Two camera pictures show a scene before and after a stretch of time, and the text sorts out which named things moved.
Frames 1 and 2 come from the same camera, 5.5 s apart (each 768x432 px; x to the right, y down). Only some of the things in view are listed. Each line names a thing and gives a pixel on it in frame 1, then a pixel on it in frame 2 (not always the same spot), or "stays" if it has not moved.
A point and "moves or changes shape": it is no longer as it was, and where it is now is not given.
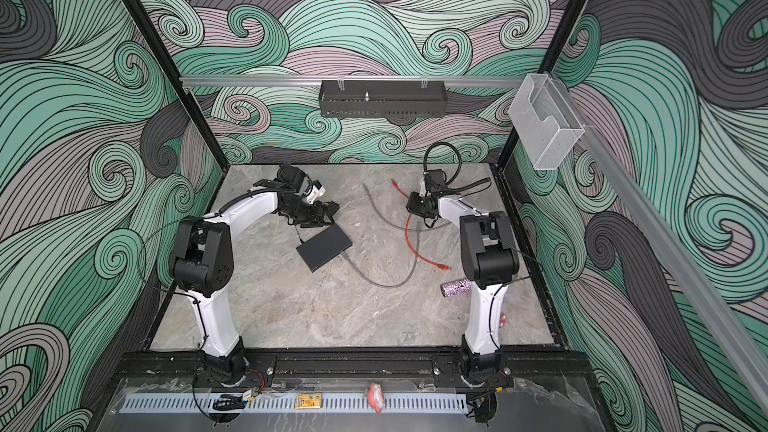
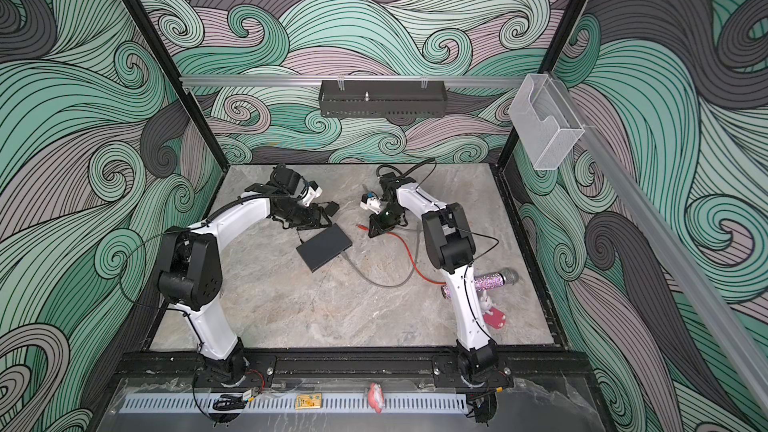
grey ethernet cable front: (389, 287) stays
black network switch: (323, 247) stays
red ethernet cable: (438, 266) moves or changes shape
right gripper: (412, 207) → (380, 228)
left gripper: (318, 216) stays
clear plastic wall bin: (545, 121) stays
